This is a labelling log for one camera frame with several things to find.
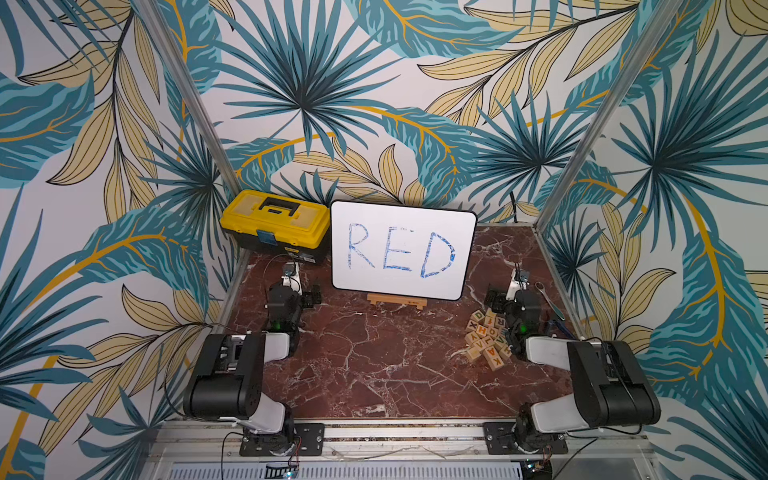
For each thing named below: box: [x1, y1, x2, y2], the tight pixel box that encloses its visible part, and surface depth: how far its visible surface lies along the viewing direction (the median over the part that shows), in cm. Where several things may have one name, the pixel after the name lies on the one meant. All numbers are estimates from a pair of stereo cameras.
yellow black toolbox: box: [220, 190, 331, 265], surface depth 101 cm
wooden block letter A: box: [483, 346, 498, 360], surface depth 87 cm
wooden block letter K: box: [487, 356, 505, 372], surface depth 86 cm
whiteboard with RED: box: [330, 200, 477, 301], surface depth 89 cm
